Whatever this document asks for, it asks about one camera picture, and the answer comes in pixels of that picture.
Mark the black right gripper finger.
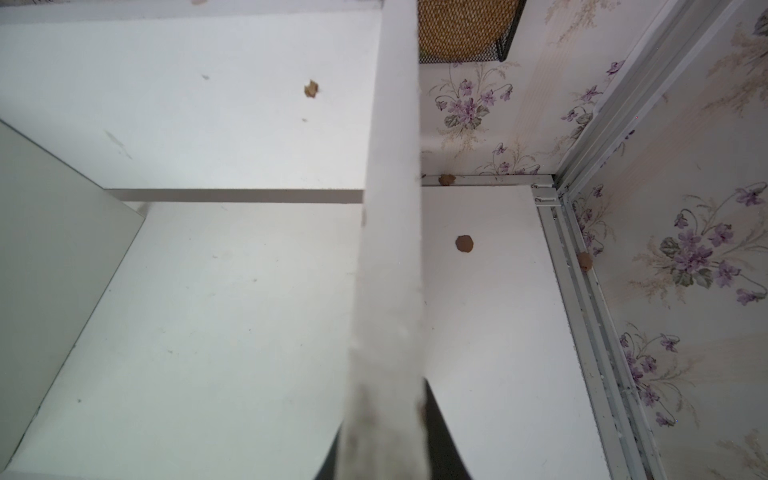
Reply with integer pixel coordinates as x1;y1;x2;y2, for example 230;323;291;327
422;380;471;480

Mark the white wooden bookshelf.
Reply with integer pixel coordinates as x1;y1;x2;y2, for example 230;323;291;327
0;0;431;480

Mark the small brown crumb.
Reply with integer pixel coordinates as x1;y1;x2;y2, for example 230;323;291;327
455;235;474;253

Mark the black mesh basket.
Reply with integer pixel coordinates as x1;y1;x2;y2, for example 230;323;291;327
417;0;529;65

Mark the round brown woven coaster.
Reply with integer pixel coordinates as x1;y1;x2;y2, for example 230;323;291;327
417;0;521;61

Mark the brown crumb on rail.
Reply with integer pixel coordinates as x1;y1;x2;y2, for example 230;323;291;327
577;251;593;272

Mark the brown crumb by wall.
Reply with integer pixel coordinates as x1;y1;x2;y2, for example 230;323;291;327
438;174;457;186

